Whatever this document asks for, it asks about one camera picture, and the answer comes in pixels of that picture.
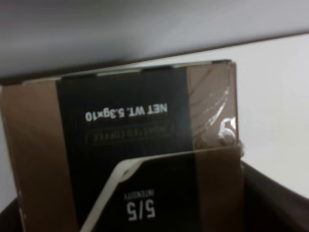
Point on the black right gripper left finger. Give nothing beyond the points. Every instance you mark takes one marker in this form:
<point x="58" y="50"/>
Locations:
<point x="10" y="220"/>

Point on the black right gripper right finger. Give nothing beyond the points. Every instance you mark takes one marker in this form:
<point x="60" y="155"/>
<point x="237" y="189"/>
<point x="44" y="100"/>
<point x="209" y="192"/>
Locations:
<point x="271" y="207"/>

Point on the brown black coffee capsule box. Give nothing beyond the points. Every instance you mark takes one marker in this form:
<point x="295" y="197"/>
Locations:
<point x="139" y="150"/>

